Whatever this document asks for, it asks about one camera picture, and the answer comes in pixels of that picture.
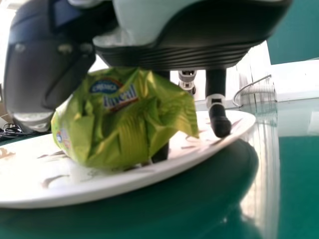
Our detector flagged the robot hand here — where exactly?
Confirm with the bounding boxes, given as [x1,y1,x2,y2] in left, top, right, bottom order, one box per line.
[2,0,294,164]

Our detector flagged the yellow-green biscuit packet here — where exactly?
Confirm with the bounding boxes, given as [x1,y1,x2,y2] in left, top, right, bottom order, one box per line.
[50,66,200,173]

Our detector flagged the plate with brown leaf pattern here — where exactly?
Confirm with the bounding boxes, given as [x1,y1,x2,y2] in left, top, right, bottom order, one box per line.
[0,109,257,209]

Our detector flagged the grey corrugated hose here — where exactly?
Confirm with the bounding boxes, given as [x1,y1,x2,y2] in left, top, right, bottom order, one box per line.
[232,74,276,108]

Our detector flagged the white wall trunking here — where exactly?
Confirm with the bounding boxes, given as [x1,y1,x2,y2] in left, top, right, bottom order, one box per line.
[238,42,319,103]

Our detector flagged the black plug with cable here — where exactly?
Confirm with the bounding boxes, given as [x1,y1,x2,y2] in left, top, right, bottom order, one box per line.
[0,121,28,138]

